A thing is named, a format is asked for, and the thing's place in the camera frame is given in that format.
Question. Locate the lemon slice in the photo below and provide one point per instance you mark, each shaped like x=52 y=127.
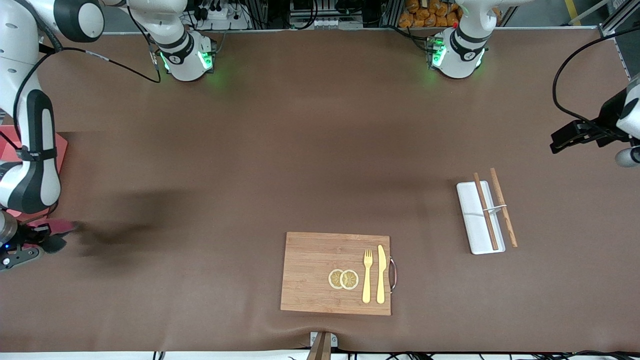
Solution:
x=350 y=280
x=333 y=279

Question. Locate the pile of orange snack packs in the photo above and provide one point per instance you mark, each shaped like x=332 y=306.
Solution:
x=425 y=15

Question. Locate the small white chopstick rest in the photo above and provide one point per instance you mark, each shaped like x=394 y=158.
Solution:
x=495 y=208

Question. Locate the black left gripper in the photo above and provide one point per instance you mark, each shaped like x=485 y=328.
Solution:
x=608 y=116

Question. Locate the light brown chopstick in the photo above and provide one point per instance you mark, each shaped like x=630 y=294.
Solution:
x=498 y=190

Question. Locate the dark brown chopstick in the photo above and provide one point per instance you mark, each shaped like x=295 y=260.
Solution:
x=481 y=195

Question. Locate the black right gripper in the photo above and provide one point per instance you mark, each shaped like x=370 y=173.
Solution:
x=44 y=236

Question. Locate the brown wooden mount bar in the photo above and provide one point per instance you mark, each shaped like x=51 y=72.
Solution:
x=320 y=350

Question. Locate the red cloth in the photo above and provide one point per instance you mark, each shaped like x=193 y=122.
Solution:
x=59 y=227

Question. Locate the white rectangular tray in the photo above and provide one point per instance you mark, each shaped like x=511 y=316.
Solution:
x=470 y=210

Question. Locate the white power strip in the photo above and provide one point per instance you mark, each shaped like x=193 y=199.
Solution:
x=220 y=15

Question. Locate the pink plastic box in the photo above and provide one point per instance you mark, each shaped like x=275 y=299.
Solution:
x=62 y=145

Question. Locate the yellow plastic fork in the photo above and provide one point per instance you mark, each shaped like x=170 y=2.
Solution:
x=367 y=280

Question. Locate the wooden cutting board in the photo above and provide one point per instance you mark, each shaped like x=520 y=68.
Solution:
x=315 y=275

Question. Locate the grey metal mount bracket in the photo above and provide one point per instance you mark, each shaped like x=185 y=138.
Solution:
x=333 y=340

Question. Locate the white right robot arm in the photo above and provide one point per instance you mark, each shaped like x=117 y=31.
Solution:
x=185 y=60

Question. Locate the yellow plastic knife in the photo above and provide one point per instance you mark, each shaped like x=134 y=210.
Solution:
x=381 y=275

